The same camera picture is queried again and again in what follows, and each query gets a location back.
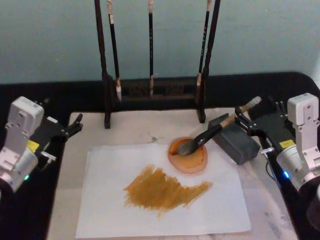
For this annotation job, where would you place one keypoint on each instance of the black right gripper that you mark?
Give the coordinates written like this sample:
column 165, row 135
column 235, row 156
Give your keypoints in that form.
column 272, row 132

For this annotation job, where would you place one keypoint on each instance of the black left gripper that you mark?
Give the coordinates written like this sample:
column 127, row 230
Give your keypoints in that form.
column 46, row 132

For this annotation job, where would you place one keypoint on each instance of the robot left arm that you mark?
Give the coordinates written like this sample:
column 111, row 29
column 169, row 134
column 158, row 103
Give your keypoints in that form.
column 18, row 140

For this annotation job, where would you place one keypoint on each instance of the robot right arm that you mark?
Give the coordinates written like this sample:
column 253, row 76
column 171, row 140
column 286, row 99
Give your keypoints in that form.
column 303, row 140

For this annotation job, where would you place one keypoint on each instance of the dark grey stone block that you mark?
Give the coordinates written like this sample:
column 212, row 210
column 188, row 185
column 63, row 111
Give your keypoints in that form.
column 237, row 146

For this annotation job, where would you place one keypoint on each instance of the black table cloth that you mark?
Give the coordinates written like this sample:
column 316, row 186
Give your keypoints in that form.
column 225, row 90

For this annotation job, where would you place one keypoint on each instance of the dark wooden brush rack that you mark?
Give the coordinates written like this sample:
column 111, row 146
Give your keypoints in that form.
column 106, row 82

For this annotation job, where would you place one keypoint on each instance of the white felt mat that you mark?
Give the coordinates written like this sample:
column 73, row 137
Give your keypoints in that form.
column 130, row 135

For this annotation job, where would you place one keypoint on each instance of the orange round paint dish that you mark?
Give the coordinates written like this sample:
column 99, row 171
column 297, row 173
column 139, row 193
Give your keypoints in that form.
column 192, row 163

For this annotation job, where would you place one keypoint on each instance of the thin black hanging brush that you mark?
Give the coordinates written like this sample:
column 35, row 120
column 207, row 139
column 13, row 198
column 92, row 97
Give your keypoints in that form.
column 115, row 52
column 203, row 50
column 151, row 45

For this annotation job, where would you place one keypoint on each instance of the white paper sheet brown paint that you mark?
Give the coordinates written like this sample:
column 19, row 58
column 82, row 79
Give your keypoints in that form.
column 105, row 200

